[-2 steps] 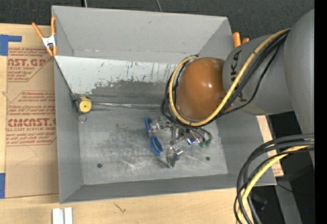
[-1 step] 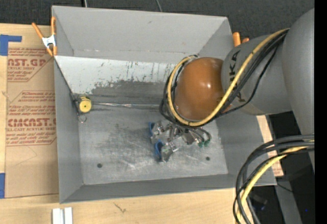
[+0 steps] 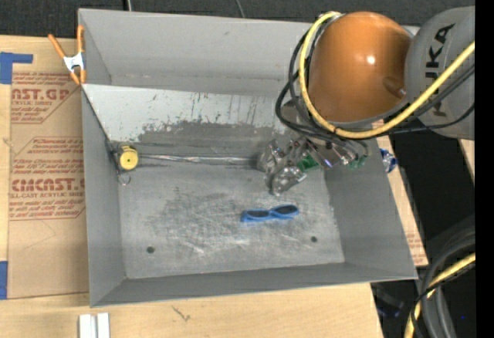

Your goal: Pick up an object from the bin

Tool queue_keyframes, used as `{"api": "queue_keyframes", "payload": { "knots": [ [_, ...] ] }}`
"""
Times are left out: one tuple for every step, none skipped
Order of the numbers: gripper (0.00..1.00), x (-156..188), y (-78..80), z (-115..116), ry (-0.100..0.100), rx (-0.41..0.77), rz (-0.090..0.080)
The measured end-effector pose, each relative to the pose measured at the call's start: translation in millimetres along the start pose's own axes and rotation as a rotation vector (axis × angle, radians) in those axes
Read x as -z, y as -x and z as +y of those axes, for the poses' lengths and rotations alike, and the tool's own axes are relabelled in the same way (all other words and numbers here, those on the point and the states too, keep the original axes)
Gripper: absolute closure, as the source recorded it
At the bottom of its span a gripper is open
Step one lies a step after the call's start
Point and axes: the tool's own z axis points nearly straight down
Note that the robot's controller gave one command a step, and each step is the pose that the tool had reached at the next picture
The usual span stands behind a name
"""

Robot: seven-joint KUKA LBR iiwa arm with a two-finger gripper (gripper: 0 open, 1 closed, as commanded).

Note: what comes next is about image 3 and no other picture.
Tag blue sunglasses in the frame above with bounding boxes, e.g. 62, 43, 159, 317
239, 204, 301, 225

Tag brown cardboard board, red print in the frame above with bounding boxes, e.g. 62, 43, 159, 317
0, 34, 430, 301

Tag yellow round tape measure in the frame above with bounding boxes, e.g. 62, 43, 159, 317
114, 141, 260, 187

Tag grey metal bin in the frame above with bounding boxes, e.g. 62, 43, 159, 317
76, 7, 420, 309

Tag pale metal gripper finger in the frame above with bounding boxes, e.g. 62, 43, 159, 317
266, 165, 309, 197
257, 138, 293, 172

